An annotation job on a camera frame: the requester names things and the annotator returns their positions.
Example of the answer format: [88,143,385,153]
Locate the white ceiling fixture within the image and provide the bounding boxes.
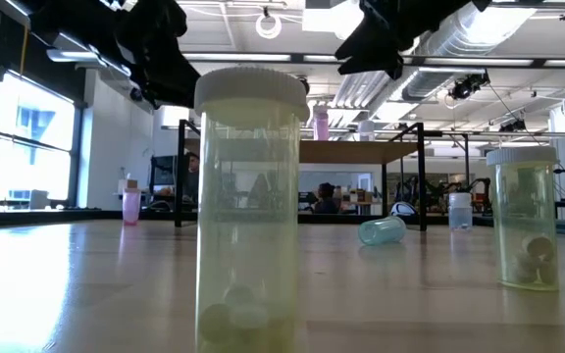
[301,0,367,35]

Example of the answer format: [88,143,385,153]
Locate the pink medicine bottle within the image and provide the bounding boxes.
[122,187,142,227]
[313,104,331,142]

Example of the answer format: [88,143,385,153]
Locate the black computer monitor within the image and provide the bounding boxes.
[149,155,179,196]

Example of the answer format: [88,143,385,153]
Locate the black ceiling device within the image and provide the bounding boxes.
[497,117,529,133]

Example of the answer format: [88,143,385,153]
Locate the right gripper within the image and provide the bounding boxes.
[334,0,492,81]

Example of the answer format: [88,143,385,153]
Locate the black aluminium table frame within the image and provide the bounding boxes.
[0,208,489,227]

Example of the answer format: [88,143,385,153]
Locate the black and white ball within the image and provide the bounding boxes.
[389,200,417,218]

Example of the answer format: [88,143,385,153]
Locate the black metal rack frame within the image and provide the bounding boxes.
[427,130,471,197]

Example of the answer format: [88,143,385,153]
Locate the green medicine bottle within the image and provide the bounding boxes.
[357,216,406,247]

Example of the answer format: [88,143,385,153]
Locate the white ring lamp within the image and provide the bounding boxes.
[255,12,283,40]

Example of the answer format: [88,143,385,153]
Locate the silver ventilation duct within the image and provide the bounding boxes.
[402,0,541,102]

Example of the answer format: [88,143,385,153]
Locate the person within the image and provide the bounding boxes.
[311,181,340,215]
[183,151,200,202]

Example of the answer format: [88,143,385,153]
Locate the tall yellow medicine bottle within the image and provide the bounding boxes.
[193,67,311,353]

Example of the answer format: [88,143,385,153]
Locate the wooden shelf black frame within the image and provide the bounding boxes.
[174,119,429,232]

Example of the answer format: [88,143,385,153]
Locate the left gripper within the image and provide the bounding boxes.
[115,0,202,111]

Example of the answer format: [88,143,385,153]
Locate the large window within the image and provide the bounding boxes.
[0,73,77,205]

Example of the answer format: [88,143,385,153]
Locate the pink-base vial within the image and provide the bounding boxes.
[356,120,375,142]

